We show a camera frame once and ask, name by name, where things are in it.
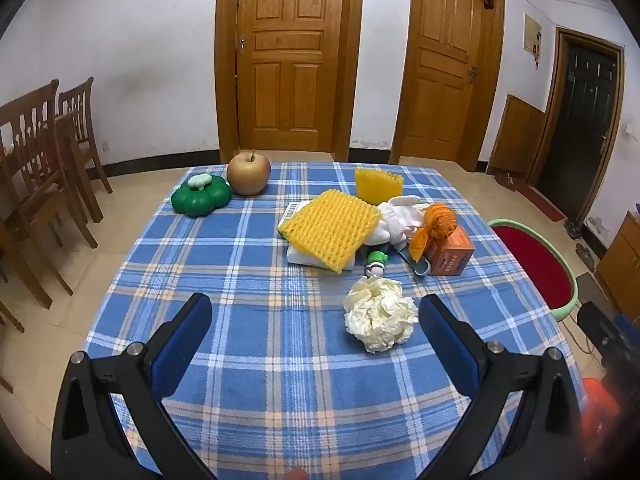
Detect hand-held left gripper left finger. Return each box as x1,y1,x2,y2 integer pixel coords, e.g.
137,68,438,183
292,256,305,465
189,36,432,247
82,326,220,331
50,292,221,480

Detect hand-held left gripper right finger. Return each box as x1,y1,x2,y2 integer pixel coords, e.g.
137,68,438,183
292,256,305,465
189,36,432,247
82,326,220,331
417,294,586,480

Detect cream paper ball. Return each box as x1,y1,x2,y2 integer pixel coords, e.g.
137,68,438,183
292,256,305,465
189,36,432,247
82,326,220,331
343,276,418,354

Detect orange cardboard box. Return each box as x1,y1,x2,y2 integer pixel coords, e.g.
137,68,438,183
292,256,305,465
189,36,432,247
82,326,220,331
427,225,476,277

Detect red green round stool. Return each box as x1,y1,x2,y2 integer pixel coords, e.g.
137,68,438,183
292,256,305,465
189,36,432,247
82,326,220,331
486,218,579,322

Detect small green white bottle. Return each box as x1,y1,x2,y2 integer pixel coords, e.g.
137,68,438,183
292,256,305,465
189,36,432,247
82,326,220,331
365,247,390,279

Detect cream white cloth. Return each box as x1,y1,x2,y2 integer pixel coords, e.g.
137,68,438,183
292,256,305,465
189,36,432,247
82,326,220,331
375,195,431,247

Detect white plastic bag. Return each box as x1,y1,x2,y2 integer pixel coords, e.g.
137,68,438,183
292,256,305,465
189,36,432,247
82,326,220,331
286,240,357,270

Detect large yellow foam fruit net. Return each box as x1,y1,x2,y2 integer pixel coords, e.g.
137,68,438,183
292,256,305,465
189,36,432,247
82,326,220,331
277,189,383,275

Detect small yellow foam fruit net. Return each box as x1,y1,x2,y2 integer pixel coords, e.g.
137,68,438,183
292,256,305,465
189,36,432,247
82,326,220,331
354,168,405,207

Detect white barcode label paper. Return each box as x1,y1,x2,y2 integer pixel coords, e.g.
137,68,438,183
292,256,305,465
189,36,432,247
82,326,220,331
281,201,315,226

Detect grey floor mat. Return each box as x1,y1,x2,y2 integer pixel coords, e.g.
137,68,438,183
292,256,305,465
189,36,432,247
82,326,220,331
574,272,607,307

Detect orange plastic stool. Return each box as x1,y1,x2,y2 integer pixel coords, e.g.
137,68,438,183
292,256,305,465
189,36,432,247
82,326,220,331
580,376,628,461

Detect wooden cabinet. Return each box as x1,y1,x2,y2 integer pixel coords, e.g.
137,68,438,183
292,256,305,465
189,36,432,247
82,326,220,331
595,210,640,316

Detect brown slippers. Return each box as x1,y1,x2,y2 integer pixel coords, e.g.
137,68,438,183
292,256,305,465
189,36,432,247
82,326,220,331
576,244,599,272

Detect blue plaid tablecloth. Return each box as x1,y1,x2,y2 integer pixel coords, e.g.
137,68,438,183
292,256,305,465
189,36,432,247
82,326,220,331
82,160,588,480

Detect green pumpkin-shaped container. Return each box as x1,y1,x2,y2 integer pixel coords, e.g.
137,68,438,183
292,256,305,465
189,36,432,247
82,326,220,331
171,173,234,219

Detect red doormat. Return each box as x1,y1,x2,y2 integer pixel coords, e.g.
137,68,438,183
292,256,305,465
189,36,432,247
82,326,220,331
515,180,566,223

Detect yellow red apple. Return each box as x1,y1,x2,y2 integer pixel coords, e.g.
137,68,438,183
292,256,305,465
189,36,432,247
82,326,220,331
226,149,272,196

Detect black entrance door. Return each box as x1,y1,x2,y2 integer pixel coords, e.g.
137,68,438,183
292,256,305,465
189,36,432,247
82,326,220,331
527,27,626,226

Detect wooden dining chair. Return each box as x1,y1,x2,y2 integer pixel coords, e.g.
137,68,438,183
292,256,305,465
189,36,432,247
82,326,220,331
57,76,113,196
0,79,98,311

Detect narrow wooden panel door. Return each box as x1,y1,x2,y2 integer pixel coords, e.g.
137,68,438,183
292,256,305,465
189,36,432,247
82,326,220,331
389,0,506,171

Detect wide wooden panel door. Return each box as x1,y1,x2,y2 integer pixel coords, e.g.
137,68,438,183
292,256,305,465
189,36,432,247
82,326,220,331
215,0,366,163

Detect wooden wall panel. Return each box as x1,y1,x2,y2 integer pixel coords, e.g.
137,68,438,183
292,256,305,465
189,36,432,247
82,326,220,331
487,94,548,176

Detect beige wall fuse box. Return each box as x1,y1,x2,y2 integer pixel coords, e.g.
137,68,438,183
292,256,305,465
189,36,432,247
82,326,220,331
522,12,543,58

